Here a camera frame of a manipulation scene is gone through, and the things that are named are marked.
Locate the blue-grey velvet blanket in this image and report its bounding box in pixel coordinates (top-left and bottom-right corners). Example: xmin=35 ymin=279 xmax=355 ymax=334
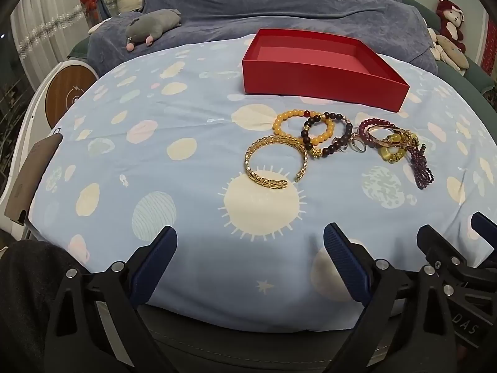
xmin=87 ymin=0 xmax=439 ymax=79

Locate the white curtain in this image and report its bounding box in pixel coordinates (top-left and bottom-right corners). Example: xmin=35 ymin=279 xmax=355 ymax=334
xmin=10 ymin=0 xmax=106 ymax=86

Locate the yellow amber charm bracelet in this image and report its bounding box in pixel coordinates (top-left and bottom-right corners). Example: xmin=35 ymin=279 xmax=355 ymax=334
xmin=378 ymin=132 xmax=420 ymax=164

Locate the purple garnet bead strand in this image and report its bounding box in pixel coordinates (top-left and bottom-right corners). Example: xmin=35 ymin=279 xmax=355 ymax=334
xmin=404 ymin=144 xmax=435 ymax=190

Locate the round wooden-top white device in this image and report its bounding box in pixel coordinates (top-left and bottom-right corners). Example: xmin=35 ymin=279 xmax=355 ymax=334
xmin=43 ymin=59 xmax=98 ymax=130

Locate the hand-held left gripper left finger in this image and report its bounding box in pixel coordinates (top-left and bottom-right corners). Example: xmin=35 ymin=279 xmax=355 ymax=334
xmin=44 ymin=225 xmax=179 ymax=373

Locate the red plush monkey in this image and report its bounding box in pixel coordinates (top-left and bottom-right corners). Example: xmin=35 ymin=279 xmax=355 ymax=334
xmin=435 ymin=0 xmax=467 ymax=53

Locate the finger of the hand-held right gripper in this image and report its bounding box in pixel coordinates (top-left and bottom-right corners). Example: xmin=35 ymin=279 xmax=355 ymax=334
xmin=417 ymin=224 xmax=479 ymax=277
xmin=471 ymin=212 xmax=497 ymax=243

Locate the gold woven cuff bracelet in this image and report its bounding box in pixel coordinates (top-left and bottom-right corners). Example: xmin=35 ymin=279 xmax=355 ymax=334
xmin=244 ymin=135 xmax=309 ymax=191

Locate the beige plush toy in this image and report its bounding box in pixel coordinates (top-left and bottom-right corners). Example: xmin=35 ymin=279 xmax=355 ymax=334
xmin=427 ymin=27 xmax=471 ymax=75

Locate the grey plush mouse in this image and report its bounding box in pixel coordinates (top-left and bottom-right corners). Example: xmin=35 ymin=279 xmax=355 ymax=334
xmin=125 ymin=8 xmax=182 ymax=51

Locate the dark brown bead bracelet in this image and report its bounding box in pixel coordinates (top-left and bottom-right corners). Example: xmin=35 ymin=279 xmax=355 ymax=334
xmin=301 ymin=111 xmax=354 ymax=160

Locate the red patterned strip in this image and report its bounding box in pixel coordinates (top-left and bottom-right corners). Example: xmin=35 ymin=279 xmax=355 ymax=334
xmin=481 ymin=17 xmax=497 ymax=71

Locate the red cardboard box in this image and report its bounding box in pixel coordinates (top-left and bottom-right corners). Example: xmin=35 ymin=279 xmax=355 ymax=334
xmin=242 ymin=28 xmax=411 ymax=113

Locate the light blue printed sheet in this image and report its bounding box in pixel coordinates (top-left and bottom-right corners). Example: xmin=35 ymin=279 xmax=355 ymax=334
xmin=29 ymin=33 xmax=497 ymax=334

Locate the green sofa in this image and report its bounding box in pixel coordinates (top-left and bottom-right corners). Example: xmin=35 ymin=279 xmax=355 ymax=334
xmin=400 ymin=0 xmax=497 ymax=125

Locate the rose gold bangle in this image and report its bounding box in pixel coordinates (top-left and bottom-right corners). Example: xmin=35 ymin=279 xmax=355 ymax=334
xmin=367 ymin=125 xmax=413 ymax=149

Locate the yellow bead bracelet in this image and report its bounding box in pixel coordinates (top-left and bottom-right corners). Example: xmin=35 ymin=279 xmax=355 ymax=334
xmin=273 ymin=110 xmax=335 ymax=147

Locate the silver tinsel garland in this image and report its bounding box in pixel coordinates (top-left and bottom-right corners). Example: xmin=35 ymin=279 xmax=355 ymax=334
xmin=17 ymin=5 xmax=85 ymax=54

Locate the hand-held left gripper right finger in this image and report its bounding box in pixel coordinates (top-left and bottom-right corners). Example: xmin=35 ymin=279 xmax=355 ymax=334
xmin=323 ymin=222 xmax=459 ymax=373

